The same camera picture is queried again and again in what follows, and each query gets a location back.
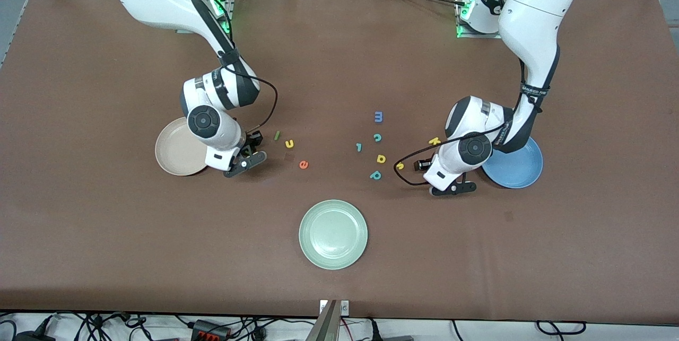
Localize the brown plate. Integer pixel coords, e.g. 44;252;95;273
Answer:
155;117;210;176

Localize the blue plate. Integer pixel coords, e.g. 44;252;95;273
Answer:
482;137;544;189

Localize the pale green plate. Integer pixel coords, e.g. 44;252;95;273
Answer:
299;199;368;270

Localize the black red power strip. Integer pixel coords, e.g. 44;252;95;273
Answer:
191;320;231;340

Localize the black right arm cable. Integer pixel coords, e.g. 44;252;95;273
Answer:
220;63;278;135

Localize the black looped cable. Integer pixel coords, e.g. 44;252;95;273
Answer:
536;321;587;336

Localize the black cable tangle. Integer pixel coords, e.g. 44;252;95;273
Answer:
0;312;191;341

